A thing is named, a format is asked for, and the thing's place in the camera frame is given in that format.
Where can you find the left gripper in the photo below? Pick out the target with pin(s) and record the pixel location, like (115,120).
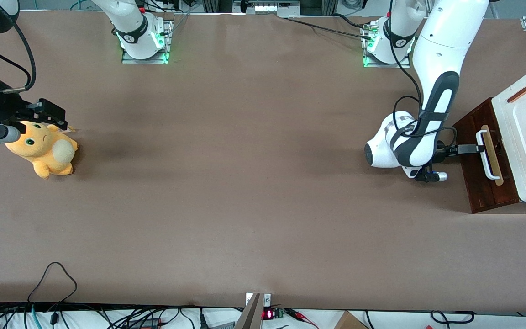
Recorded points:
(448,150)

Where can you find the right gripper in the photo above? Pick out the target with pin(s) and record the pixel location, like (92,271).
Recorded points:
(3,108)

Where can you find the brown wooden drawer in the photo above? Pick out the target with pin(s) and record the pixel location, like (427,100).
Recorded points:
(507,192)

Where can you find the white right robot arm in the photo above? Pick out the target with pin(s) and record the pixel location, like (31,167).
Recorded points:
(135,27)

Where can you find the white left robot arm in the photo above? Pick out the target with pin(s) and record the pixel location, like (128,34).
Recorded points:
(441,45)

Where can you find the paper tag of plush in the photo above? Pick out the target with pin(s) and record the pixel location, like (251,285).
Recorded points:
(70,130)

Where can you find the orange plush toy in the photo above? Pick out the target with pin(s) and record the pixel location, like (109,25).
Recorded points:
(53,155)

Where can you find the copper strip on cabinet top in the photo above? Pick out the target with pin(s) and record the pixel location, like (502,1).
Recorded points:
(524,91)

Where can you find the brown cardboard piece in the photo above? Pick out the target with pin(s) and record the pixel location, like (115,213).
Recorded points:
(349,322)

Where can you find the black power adapter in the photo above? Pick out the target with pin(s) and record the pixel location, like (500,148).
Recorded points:
(146,323)

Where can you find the red clip leads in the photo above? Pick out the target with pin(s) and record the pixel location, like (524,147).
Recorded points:
(297,314)

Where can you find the white power strip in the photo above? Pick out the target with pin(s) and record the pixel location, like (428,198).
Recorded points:
(267,7)

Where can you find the red digit display module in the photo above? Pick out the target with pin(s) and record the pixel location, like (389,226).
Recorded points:
(268,314)

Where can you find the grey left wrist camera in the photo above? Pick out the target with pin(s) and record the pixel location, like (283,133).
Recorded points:
(441,176)

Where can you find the white stand bracket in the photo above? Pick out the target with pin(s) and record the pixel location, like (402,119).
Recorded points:
(267,299)

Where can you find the grey camera stand beam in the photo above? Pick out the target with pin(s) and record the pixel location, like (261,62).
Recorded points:
(250,315)

